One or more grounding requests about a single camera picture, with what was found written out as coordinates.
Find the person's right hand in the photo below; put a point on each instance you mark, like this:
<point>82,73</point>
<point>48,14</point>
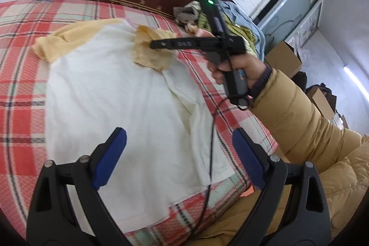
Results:
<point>250,70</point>

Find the yellow-green garment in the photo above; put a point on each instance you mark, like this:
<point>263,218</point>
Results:
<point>245,35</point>

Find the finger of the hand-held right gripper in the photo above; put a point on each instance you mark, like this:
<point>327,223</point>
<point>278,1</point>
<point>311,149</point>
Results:
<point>175,43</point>

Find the pile of clothes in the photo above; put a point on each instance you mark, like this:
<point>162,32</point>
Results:
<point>253,29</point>

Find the small cardboard box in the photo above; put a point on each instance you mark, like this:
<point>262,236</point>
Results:
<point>321,103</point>

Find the large cardboard box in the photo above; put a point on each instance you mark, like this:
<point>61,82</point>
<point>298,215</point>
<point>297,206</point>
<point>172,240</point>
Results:
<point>284,57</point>

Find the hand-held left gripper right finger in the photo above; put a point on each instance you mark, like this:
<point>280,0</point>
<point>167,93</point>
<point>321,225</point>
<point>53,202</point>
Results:
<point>248,160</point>

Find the person's right forearm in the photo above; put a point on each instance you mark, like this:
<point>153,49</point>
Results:
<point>299,119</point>

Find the white light tube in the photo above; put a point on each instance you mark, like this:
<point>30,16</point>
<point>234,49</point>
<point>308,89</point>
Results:
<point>356,79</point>

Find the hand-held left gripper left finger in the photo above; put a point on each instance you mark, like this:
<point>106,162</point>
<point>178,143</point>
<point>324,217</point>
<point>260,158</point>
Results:
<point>111,159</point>

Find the red plaid bed sheet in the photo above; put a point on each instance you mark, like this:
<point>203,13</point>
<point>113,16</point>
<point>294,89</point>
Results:
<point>20,107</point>

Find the white yellow-sleeved t-shirt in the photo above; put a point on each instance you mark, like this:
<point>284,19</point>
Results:
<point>115,96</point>

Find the beige patterned cloth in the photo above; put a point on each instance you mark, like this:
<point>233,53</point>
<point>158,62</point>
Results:
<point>186,15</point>

